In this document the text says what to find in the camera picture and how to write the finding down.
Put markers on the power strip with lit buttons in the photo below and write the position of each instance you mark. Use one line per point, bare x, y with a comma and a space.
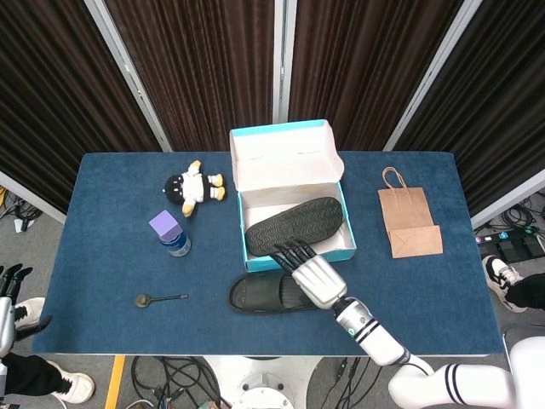
491, 237

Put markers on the black rubber slipper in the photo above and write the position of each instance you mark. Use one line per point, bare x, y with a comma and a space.
298, 217
255, 294

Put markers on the brown paper bag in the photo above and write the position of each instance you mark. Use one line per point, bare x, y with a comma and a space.
404, 213

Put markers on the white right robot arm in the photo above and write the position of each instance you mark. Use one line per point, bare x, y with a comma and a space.
379, 341

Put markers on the yellow floor tape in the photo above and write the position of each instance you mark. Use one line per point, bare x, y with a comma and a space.
114, 383

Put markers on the dark brown curtain panel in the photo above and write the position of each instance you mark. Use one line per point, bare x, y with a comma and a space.
353, 64
502, 85
51, 85
204, 64

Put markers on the light blue shoe box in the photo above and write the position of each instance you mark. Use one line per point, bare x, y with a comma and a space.
289, 170

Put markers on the white black sneaker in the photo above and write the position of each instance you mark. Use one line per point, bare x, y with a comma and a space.
498, 270

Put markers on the black trouser leg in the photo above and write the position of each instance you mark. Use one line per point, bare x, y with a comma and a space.
528, 292
30, 375

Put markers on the blue drink can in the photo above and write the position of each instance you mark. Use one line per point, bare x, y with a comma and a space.
179, 248

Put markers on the black white penguin plush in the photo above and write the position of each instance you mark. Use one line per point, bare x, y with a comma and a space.
191, 189

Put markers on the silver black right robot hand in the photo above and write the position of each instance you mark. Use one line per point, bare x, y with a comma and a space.
317, 279

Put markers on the blue table cloth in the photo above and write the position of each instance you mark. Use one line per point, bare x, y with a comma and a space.
127, 328

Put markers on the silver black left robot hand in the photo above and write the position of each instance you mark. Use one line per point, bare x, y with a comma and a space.
7, 319

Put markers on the white frame post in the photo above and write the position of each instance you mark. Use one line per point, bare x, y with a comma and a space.
430, 72
34, 198
511, 198
283, 64
127, 72

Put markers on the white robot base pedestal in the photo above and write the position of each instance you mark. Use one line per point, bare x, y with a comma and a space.
264, 383

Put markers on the dark metal spoon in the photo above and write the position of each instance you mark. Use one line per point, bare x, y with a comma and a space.
141, 301

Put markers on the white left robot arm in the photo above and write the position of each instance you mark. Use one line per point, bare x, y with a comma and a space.
2, 377

